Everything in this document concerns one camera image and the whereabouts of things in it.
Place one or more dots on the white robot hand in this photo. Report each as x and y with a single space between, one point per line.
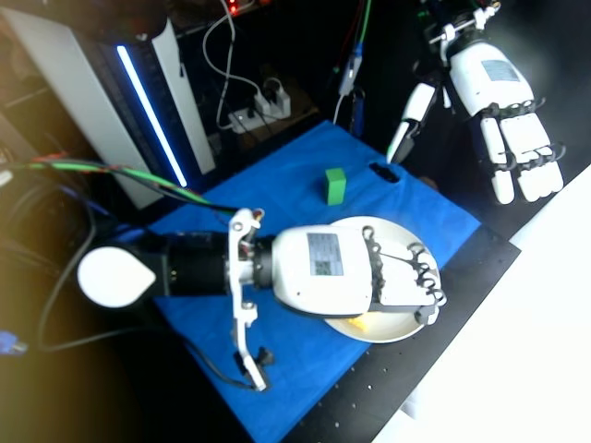
475 78
295 272

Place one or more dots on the yellow food pieces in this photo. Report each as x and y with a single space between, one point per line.
358 324

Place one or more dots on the green foam block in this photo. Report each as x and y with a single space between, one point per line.
334 187

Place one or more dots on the white round plate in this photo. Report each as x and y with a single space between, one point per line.
392 330

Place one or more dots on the blue cloth bag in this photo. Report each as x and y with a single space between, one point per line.
286 184

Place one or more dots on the white adapter with blue plug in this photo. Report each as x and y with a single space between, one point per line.
350 74

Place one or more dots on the black perforated board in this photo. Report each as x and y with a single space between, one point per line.
392 392

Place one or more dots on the white power strip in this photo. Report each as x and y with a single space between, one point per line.
270 108

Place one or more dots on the white board panel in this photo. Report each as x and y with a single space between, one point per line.
531 323

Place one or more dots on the black device with red lights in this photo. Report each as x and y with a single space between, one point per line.
240 7

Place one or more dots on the white tower with blue light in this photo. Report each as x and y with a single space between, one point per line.
69 92

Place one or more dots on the blue connector plug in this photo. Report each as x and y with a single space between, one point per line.
9 343

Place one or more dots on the dark brown rounded object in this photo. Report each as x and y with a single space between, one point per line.
115 20

